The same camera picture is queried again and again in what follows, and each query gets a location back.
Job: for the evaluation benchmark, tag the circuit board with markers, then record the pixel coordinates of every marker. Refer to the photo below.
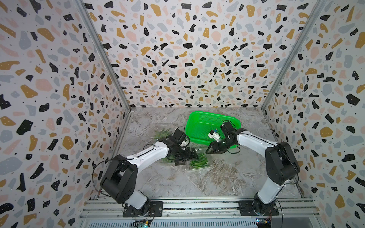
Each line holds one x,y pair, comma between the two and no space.
263,223
141,224

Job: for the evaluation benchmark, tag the green plastic mesh basket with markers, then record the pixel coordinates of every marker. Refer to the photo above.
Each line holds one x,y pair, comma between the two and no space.
199,125

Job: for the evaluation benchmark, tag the aluminium front rail frame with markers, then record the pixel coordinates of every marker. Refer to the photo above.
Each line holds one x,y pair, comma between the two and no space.
204,212

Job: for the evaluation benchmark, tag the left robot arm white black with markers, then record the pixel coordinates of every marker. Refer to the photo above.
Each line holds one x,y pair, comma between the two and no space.
119,180

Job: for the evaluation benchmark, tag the right circuit board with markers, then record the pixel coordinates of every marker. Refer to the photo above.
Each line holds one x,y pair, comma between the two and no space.
263,223

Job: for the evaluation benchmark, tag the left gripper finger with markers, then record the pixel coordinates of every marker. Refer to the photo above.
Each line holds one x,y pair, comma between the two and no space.
190,154
180,162

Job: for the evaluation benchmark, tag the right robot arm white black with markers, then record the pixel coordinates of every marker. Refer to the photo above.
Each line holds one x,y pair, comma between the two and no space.
281,164

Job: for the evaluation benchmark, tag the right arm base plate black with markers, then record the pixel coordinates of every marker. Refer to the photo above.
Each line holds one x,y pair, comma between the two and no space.
257,208

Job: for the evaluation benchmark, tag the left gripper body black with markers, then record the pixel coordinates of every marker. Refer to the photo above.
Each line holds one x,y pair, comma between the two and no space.
179,154

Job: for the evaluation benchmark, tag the corner aluminium post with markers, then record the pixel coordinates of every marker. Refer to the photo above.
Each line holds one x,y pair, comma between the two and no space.
295,50
100,49

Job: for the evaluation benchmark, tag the right corner aluminium post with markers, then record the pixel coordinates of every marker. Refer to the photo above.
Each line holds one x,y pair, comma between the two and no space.
295,50

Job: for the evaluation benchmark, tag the left circuit board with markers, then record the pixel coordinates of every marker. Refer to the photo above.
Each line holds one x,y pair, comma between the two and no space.
141,224

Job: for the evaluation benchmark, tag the left corner aluminium post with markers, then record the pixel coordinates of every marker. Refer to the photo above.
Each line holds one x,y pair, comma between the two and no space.
100,49

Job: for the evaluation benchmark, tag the clear container peppers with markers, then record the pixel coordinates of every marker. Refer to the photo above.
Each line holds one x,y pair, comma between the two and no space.
161,133
170,160
202,162

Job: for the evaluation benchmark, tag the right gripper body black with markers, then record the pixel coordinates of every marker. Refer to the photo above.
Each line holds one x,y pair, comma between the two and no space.
220,146

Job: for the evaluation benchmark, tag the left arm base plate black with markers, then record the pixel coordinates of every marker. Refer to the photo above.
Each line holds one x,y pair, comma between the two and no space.
150,209

